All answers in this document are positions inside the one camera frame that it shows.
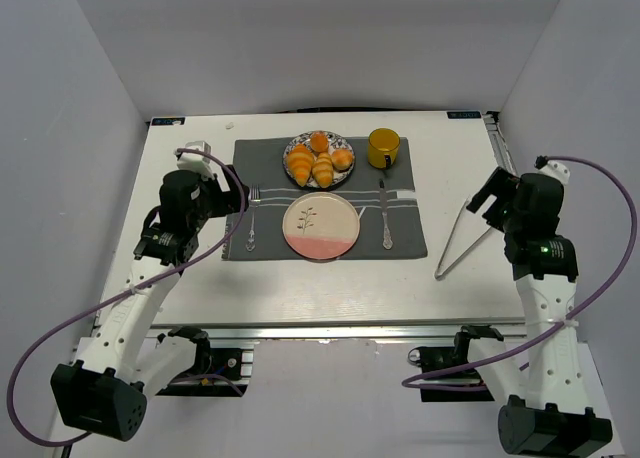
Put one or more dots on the grey striped placemat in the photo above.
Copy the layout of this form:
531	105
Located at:
259	162

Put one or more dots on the silver ornate table knife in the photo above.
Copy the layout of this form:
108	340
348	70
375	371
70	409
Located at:
387	237

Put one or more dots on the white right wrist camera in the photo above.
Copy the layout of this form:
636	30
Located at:
553	169

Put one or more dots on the left blue corner label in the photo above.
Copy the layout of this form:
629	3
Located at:
167	121

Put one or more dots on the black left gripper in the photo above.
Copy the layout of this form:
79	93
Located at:
232	198

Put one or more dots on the right blue corner label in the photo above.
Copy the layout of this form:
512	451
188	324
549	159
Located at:
464	115

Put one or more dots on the large striped croissant bread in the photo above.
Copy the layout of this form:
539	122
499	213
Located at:
299	162

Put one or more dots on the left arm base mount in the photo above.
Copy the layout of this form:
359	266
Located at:
225	362

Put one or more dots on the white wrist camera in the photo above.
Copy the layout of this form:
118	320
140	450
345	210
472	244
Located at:
196	157
553	169

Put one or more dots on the small striped croissant bread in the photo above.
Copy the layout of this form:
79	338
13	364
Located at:
323	170

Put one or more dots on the blue corner label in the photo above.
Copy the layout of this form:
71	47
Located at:
464	115
167	121

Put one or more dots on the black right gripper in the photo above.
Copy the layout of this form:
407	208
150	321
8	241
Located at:
489	198

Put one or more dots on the silver metal tongs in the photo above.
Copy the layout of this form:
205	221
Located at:
463	239

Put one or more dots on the cream and pink plate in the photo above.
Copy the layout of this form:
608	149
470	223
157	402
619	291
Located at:
321	226

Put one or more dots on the yellow mug black handle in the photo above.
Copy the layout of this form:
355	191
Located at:
383	146

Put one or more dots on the round golden bread roll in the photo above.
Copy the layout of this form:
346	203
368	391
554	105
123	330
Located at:
342	159

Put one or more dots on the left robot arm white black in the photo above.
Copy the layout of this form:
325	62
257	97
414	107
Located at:
107	389

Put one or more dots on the round orange bun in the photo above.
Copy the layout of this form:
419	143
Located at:
319	141

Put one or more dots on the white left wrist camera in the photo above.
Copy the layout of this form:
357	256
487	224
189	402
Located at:
196	157

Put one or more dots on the silver ornate fork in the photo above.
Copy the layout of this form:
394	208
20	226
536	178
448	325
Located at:
254	201

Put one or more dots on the aluminium front table rail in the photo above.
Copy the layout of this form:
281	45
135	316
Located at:
246	336

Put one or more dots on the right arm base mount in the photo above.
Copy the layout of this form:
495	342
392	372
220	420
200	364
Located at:
464	386

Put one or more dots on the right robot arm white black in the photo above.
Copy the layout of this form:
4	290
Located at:
545	410

